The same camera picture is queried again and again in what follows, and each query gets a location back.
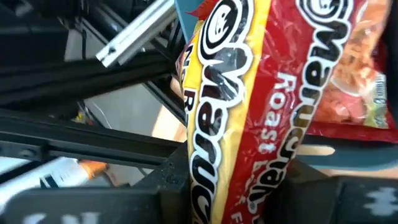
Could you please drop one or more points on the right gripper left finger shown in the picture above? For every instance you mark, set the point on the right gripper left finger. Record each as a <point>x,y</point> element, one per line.
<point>174,186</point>

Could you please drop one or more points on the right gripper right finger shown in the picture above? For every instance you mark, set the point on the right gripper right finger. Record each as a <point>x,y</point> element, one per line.
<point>304,199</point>

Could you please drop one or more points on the red Maruchan noodle pack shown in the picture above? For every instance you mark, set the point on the red Maruchan noodle pack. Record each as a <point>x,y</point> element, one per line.
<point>280,46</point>
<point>231,118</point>

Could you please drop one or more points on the teal plastic bin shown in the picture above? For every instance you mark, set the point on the teal plastic bin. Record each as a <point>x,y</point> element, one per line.
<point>357,158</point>

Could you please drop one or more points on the white printed paper sheet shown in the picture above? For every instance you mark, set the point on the white printed paper sheet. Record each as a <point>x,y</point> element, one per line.
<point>62,174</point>

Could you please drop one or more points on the black metal table frame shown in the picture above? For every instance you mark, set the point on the black metal table frame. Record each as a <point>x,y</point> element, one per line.
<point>77,133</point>

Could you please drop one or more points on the silver aluminium bracket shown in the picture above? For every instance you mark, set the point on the silver aluminium bracket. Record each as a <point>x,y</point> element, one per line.
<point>136,34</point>

